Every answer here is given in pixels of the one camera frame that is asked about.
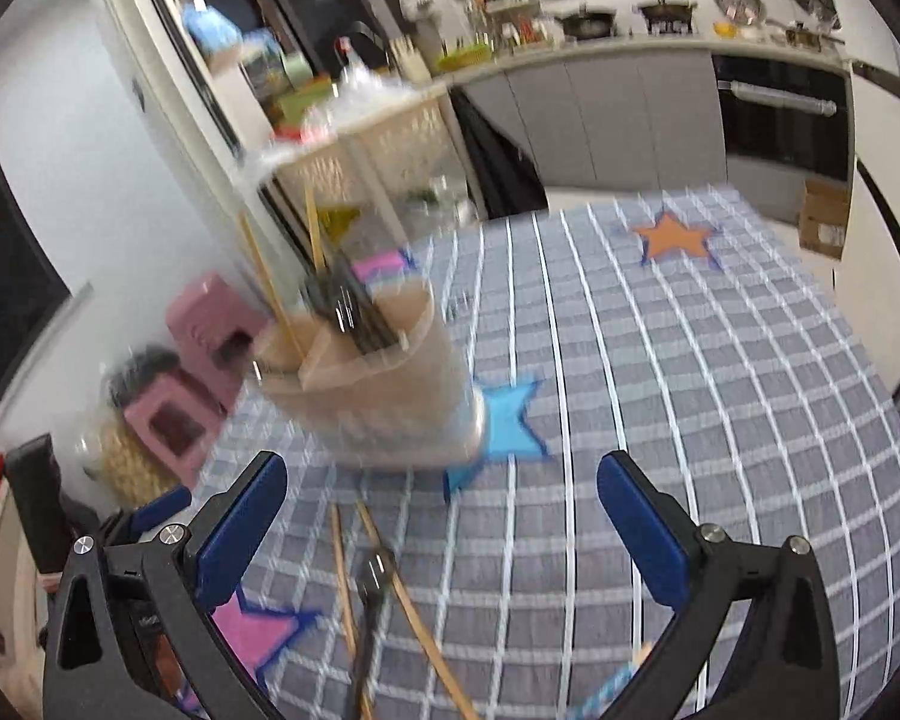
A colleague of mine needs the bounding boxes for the beige utensil holder caddy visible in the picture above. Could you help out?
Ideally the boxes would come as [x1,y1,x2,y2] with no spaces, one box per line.
[247,277,487,470]

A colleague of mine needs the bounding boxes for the black handled steel spoon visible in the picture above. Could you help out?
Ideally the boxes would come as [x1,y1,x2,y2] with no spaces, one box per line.
[346,548,395,718]
[328,259,403,355]

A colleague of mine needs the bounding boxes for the black handled slotted spoon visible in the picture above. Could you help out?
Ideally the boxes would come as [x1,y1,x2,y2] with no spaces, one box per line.
[304,255,398,355]

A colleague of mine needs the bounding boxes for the black pot on stove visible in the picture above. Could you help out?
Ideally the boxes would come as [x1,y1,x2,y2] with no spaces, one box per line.
[634,0,697,36]

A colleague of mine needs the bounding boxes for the clear plastic bags on rack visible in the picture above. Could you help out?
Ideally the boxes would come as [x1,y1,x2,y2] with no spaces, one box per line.
[245,65,421,160]

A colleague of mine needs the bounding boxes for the blue patterned bamboo chopstick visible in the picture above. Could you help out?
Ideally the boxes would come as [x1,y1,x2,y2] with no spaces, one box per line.
[566,661,639,720]

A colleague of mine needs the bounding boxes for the yellow patterned bamboo chopstick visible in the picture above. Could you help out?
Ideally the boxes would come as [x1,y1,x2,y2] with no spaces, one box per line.
[304,184,326,273]

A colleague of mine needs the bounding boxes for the plain bamboo chopstick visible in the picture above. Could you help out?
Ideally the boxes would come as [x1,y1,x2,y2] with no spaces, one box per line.
[356,499,481,720]
[238,211,304,364]
[329,504,374,718]

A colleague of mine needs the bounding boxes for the short pink plastic stool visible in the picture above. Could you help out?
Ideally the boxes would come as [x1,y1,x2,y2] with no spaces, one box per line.
[123,371,226,489]

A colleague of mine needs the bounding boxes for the cardboard box on floor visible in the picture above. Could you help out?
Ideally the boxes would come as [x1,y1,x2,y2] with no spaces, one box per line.
[798,179,850,260]

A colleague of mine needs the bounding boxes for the beige perforated plastic basket rack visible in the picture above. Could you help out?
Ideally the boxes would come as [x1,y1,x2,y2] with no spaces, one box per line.
[261,86,482,260]

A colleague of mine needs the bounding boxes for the grey checked tablecloth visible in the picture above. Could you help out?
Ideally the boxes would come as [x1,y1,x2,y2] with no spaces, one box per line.
[199,187,900,718]

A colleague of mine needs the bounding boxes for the black built-in oven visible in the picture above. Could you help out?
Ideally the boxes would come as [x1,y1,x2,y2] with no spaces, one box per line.
[712,54,852,226]

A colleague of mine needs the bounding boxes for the tall pink plastic stool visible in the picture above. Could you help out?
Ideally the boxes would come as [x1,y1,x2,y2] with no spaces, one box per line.
[165,273,269,411]

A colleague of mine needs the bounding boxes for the black wok on stove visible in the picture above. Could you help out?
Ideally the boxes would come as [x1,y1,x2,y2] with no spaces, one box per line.
[554,5,616,43]

